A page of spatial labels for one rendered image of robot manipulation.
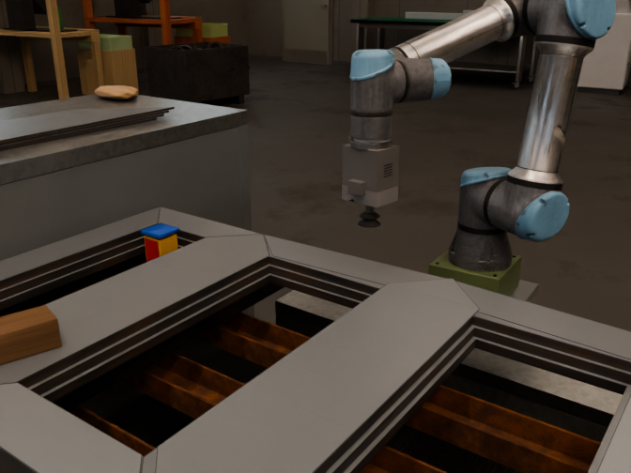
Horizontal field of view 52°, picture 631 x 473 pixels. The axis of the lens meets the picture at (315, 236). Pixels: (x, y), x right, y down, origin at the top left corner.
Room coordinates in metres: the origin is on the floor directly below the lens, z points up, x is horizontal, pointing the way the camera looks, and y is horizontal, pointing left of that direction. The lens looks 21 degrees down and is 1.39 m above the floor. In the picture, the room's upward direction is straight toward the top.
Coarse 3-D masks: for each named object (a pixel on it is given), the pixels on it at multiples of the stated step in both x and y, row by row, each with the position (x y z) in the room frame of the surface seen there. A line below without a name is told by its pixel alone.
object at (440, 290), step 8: (408, 288) 1.08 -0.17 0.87; (416, 288) 1.08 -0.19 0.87; (424, 288) 1.08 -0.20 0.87; (432, 288) 1.08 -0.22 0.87; (440, 288) 1.08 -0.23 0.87; (448, 288) 1.08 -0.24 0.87; (456, 288) 1.08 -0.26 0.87; (440, 296) 1.05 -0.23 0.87; (448, 296) 1.05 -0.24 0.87; (456, 296) 1.05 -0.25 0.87; (464, 296) 1.05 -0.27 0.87; (464, 304) 1.02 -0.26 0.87; (472, 304) 1.02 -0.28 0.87
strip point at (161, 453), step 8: (160, 448) 0.64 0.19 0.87; (160, 456) 0.62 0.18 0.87; (168, 456) 0.62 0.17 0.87; (176, 456) 0.62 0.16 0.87; (160, 464) 0.61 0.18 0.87; (168, 464) 0.61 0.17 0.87; (176, 464) 0.61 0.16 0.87; (184, 464) 0.61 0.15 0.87; (160, 472) 0.60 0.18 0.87; (168, 472) 0.60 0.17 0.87; (176, 472) 0.60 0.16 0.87; (184, 472) 0.60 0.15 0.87; (192, 472) 0.60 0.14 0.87; (200, 472) 0.60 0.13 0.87
